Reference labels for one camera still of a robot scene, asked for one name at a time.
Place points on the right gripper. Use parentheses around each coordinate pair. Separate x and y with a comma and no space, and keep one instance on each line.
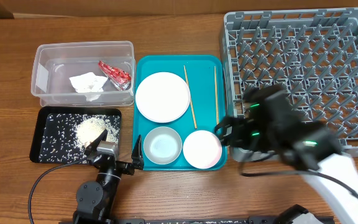
(234,127)

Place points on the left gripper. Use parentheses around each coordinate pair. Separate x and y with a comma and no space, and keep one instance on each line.
(137,159)

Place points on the pink bowl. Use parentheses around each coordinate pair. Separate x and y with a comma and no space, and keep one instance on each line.
(202,149)

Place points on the grey bowl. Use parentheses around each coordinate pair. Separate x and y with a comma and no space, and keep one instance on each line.
(162,145)

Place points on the rice leftovers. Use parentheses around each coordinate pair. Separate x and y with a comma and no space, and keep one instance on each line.
(66,136)

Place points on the white napkin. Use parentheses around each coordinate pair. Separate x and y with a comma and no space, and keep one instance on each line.
(88,83)

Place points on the wooden chopstick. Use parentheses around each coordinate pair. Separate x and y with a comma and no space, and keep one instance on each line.
(191,103)
(216,95)

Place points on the red snack wrapper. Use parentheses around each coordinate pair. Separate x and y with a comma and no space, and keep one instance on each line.
(118,77)

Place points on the white round plate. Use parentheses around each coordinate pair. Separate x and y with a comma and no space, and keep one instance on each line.
(162,97)

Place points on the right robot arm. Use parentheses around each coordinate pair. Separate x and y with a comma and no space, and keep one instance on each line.
(311,149)

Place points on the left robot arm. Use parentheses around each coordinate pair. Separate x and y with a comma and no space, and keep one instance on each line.
(96,198)

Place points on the clear plastic waste bin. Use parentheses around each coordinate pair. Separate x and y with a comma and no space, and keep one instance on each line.
(54,64)

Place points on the grey plastic dishwasher rack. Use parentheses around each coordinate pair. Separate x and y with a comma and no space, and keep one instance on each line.
(311,53)

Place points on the black rectangular tray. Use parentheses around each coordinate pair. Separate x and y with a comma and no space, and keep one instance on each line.
(45,111)

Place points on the teal plastic serving tray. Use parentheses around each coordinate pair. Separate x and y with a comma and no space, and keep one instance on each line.
(200,70)

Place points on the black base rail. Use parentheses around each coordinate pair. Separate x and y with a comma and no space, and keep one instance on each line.
(295,214)

